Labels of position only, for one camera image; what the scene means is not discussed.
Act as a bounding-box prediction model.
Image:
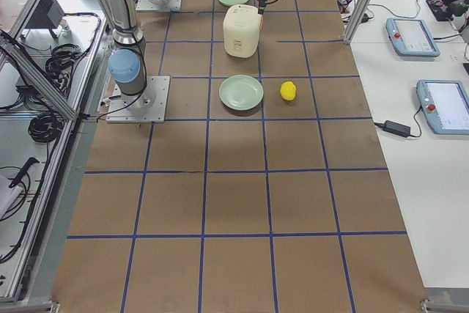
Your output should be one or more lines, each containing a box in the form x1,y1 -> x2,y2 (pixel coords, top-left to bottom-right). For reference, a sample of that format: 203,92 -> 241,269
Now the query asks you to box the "brown paper mat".
52,0 -> 425,312

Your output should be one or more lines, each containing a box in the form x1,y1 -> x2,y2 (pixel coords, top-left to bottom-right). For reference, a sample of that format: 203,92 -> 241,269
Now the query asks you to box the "blue teach pendant lower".
416,80 -> 468,136

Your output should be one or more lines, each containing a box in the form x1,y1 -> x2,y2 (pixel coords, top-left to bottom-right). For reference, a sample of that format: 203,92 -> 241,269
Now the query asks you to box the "yellow lemon toy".
280,81 -> 297,101

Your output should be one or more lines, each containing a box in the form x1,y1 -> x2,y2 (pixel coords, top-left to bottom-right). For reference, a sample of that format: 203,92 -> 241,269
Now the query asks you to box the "cream white rice cooker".
223,4 -> 262,58

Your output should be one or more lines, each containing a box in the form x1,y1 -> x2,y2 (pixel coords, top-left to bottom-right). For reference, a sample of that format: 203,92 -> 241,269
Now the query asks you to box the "black cable bundle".
45,43 -> 82,89

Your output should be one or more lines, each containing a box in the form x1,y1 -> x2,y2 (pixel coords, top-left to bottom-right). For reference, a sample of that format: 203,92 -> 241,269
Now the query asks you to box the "green plate near cooker front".
218,75 -> 264,111

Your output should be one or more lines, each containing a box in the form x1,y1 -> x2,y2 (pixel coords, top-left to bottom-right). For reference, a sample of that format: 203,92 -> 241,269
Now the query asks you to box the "blue teach pendant upper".
385,18 -> 440,58

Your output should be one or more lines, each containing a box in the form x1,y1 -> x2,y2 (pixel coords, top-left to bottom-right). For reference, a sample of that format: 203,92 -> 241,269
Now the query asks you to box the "blue teach pendant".
385,18 -> 440,58
416,80 -> 468,136

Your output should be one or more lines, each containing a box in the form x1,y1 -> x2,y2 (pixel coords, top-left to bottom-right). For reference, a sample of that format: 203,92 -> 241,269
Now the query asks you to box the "black power adapter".
383,120 -> 411,138

